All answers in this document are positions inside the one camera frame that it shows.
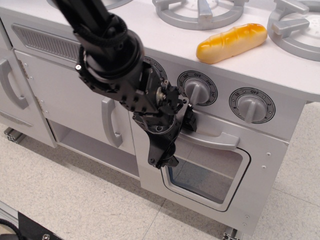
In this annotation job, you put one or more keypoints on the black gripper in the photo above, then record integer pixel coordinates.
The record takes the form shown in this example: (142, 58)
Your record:
(162, 137)

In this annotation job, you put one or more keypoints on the grey oven door handle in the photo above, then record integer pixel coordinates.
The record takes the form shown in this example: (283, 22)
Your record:
(224, 141)

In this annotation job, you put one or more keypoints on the white oven door with window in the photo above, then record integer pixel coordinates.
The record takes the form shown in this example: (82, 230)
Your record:
(229, 186)

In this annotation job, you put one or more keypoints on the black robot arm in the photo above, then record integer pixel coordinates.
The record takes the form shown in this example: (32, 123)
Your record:
(111, 62)

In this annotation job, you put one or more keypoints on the grey middle oven knob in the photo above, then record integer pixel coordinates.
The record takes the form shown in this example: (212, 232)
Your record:
(197, 87)

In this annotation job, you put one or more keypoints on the grey oven knob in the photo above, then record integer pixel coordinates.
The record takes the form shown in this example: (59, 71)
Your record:
(197, 87)
(251, 105)
(157, 67)

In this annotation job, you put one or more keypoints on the grey right oven knob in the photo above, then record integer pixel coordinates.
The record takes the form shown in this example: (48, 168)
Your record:
(251, 105)

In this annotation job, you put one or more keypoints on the grey left oven knob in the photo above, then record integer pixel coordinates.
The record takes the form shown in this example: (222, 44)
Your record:
(157, 67)

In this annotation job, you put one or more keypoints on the white toy kitchen unit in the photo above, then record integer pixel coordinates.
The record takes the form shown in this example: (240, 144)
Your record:
(290, 81)

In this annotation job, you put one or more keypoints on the yellow toy bread loaf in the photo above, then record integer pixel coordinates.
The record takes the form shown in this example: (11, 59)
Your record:
(233, 42)

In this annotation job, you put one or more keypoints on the white cabinet door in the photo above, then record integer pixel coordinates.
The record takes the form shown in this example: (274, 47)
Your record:
(67, 101)

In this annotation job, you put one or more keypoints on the grey middle stove burner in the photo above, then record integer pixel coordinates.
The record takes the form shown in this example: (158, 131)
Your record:
(205, 19)

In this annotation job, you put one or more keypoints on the grey stove burner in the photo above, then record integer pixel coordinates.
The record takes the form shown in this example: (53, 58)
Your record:
(205, 19)
(294, 25)

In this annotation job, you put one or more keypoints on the white left fridge door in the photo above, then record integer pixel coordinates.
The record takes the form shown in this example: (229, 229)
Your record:
(19, 109)

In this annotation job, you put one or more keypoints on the grey right stove burner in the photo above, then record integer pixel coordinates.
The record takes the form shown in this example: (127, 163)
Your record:
(294, 25)

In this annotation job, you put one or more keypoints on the grey vent grille panel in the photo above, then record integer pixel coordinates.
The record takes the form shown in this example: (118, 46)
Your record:
(47, 43)

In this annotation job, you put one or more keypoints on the grey cabinet door handle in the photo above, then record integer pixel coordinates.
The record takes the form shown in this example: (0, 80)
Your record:
(107, 107)

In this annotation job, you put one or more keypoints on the aluminium frame rail right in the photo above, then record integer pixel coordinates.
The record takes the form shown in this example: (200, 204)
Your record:
(232, 234)

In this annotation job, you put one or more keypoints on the aluminium frame rail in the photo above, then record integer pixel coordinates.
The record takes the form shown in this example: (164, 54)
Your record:
(232, 234)
(13, 135)

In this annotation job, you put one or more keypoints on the aluminium frame rail left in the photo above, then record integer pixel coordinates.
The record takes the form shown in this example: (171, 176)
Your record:
(13, 135)

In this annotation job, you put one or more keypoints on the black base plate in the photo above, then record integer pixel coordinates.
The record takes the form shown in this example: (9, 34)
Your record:
(33, 230)

